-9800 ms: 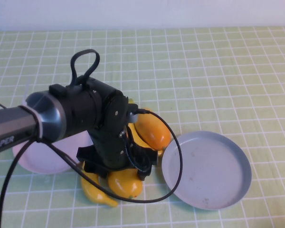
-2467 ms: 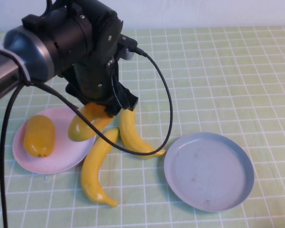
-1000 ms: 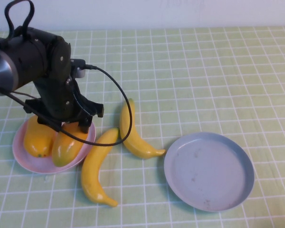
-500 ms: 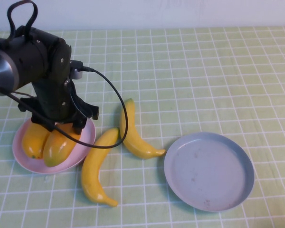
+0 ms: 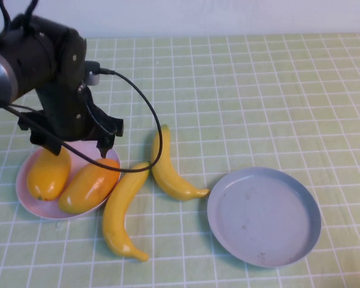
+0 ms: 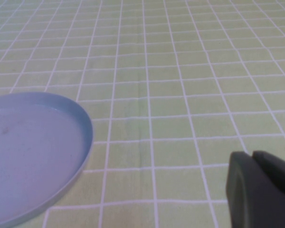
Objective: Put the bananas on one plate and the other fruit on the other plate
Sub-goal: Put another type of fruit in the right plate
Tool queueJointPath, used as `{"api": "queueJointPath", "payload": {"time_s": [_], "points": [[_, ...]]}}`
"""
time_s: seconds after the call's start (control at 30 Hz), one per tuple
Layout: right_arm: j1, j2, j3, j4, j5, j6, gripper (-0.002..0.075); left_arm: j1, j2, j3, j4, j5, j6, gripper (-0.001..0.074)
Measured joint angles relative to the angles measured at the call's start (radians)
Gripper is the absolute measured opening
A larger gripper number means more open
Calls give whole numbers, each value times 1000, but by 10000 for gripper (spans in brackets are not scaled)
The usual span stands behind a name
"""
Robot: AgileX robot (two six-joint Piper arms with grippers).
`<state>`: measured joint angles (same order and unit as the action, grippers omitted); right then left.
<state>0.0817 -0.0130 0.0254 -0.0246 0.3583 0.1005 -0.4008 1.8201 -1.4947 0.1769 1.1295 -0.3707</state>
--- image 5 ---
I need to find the green checked tablecloth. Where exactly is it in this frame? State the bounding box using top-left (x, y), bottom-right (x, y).
top-left (0, 32), bottom-right (360, 288)

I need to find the orange-tinted yellow toy mango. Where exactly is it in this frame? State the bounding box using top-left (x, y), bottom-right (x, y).
top-left (58, 158), bottom-right (121, 215)

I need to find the yellow toy banana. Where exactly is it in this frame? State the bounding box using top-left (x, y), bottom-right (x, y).
top-left (151, 124), bottom-right (211, 202)
top-left (101, 161), bottom-right (151, 262)

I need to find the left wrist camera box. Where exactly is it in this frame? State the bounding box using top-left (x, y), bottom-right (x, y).
top-left (83, 61), bottom-right (101, 87)

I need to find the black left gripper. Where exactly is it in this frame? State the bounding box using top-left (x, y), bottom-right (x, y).
top-left (17, 85), bottom-right (124, 160)

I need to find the blue round plate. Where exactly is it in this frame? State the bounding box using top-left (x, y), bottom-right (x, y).
top-left (206, 166), bottom-right (322, 268)

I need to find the black left camera cable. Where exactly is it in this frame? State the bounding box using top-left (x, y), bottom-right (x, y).
top-left (0, 68), bottom-right (164, 173)

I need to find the plain yellow toy mango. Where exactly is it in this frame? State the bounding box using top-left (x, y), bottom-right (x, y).
top-left (26, 146), bottom-right (72, 201)

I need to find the pink round plate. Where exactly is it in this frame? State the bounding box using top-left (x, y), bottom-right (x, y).
top-left (15, 140), bottom-right (122, 221)

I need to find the black left arm loop cable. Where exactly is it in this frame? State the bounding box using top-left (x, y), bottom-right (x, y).
top-left (0, 0), bottom-right (39, 32)

